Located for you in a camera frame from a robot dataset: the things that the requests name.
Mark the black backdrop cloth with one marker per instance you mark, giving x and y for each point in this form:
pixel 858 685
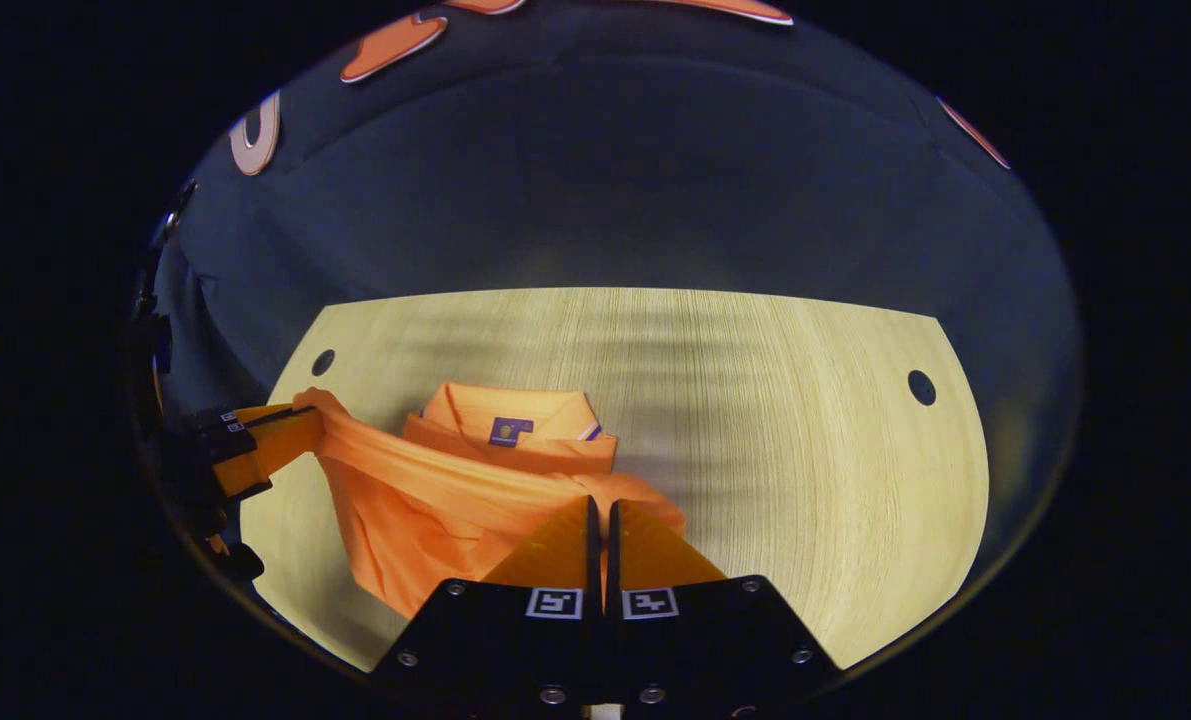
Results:
pixel 605 180

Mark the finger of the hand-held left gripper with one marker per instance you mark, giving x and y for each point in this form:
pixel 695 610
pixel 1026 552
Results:
pixel 275 445
pixel 225 423

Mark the orange T-shirt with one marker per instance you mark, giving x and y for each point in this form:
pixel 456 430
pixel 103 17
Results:
pixel 435 500

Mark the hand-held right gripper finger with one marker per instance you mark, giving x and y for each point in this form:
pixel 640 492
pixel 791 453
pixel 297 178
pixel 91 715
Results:
pixel 612 550
pixel 593 550

